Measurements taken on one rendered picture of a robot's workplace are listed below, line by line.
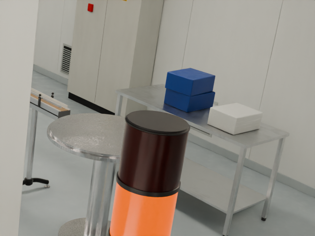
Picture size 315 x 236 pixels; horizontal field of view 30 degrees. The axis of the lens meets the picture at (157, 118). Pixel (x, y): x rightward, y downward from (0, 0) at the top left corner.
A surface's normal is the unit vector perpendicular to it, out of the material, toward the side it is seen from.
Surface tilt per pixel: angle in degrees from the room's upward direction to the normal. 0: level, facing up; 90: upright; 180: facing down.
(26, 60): 90
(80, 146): 0
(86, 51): 90
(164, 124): 0
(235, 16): 90
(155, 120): 0
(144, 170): 90
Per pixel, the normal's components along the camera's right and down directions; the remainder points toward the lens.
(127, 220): -0.49, 0.20
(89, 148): 0.15, -0.94
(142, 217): -0.05, 0.30
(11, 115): 0.72, 0.32
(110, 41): -0.68, 0.13
